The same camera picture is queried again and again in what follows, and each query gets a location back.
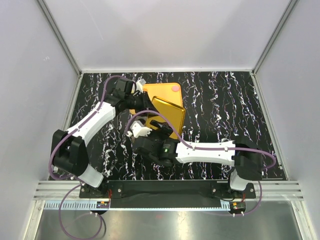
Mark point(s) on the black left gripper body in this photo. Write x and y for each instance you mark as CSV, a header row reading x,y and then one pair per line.
x,y
139,103

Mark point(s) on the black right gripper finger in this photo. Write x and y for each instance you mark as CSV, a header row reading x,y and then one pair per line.
x,y
156,125
166,131

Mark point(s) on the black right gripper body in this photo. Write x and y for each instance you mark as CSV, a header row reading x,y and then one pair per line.
x,y
155,136

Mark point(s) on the gold tin lid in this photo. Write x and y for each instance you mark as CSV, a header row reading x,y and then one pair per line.
x,y
171,107

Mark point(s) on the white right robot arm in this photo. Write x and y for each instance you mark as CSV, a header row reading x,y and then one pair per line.
x,y
244,159

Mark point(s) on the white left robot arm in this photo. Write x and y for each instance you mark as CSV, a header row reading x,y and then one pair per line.
x,y
69,147

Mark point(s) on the yellow plastic tray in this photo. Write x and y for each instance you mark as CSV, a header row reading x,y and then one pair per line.
x,y
158,89

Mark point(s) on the pink sandwich cookie right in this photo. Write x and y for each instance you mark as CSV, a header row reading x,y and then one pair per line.
x,y
175,88

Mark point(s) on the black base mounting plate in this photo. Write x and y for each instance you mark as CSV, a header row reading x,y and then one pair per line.
x,y
162,194

